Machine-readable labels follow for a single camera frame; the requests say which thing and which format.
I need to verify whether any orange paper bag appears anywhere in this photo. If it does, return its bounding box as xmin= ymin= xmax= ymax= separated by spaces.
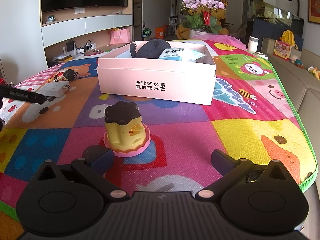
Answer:
xmin=155 ymin=27 xmax=164 ymax=39

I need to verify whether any yellow pudding toy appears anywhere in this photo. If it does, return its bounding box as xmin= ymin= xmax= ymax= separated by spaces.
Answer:
xmin=104 ymin=101 xmax=151 ymax=158

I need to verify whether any pink cardboard box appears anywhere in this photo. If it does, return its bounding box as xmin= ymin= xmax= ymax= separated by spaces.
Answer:
xmin=97 ymin=40 xmax=217 ymax=105

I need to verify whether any beige sofa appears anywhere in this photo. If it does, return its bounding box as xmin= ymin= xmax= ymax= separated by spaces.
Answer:
xmin=261 ymin=38 xmax=319 ymax=239

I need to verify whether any white wood TV cabinet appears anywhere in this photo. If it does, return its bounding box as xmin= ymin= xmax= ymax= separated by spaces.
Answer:
xmin=40 ymin=0 xmax=133 ymax=64

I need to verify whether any white power adapter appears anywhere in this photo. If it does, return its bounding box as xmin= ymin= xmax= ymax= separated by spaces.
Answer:
xmin=37 ymin=81 xmax=71 ymax=98

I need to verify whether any blue tissue pack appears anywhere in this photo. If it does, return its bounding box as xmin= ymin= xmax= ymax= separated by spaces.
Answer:
xmin=159 ymin=48 xmax=205 ymax=62

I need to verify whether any white thermos cup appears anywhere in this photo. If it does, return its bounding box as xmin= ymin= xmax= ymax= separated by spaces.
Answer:
xmin=247 ymin=36 xmax=259 ymax=53

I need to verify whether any dark fish tank cabinet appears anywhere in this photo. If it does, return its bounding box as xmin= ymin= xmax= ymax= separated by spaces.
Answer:
xmin=244 ymin=0 xmax=304 ymax=50

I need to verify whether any purple orchid flower pot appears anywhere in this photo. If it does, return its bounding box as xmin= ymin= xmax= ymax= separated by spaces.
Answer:
xmin=179 ymin=0 xmax=227 ymax=39

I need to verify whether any red cartoon gift bag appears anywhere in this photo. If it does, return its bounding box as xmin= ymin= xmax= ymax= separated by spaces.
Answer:
xmin=273 ymin=40 xmax=292 ymax=61

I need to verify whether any black hair doll figure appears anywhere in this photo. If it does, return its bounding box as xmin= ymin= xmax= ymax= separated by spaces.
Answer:
xmin=54 ymin=69 xmax=80 ymax=82

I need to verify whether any yellow bear plush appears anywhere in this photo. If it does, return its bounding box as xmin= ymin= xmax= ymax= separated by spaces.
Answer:
xmin=175 ymin=2 xmax=230 ymax=40

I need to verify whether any pink gift bag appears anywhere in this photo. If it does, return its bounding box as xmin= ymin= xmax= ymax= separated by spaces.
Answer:
xmin=110 ymin=28 xmax=131 ymax=44

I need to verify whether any colourful cartoon play mat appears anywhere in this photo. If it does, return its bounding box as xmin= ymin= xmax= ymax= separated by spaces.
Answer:
xmin=1 ymin=41 xmax=318 ymax=218

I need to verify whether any red framed wall picture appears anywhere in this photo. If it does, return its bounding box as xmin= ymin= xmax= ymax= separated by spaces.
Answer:
xmin=308 ymin=0 xmax=320 ymax=24

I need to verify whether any black plush toy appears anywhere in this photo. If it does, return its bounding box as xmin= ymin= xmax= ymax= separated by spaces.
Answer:
xmin=130 ymin=39 xmax=171 ymax=59

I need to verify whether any yellow backpack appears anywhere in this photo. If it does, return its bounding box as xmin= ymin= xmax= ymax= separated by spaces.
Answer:
xmin=280 ymin=30 xmax=298 ymax=49

